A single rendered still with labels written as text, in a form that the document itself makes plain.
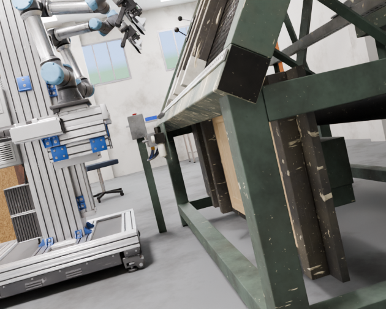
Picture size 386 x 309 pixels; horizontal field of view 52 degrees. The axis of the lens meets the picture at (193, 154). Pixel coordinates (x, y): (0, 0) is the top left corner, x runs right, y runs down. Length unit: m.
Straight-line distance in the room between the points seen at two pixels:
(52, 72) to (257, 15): 1.51
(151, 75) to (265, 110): 9.24
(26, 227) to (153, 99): 7.68
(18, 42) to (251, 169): 2.02
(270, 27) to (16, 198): 2.10
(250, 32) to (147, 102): 9.12
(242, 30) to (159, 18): 9.57
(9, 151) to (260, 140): 1.89
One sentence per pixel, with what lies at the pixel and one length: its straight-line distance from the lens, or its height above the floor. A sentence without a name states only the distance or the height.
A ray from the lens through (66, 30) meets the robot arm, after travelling 3.02.
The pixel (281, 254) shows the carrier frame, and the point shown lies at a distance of 1.03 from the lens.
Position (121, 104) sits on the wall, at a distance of 10.05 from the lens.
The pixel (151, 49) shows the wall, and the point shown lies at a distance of 10.31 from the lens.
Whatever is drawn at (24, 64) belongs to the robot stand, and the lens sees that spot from 2.68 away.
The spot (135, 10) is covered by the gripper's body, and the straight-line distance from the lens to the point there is 2.32.
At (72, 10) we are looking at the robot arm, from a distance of 2.52.
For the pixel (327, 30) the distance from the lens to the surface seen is 1.76.
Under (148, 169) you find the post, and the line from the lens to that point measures 3.04.
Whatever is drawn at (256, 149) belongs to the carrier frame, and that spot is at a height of 0.64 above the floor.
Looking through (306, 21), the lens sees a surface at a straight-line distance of 2.42.
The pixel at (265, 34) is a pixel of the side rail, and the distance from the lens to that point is 1.01.
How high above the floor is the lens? 0.73
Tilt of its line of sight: 4 degrees down
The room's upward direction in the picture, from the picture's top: 13 degrees counter-clockwise
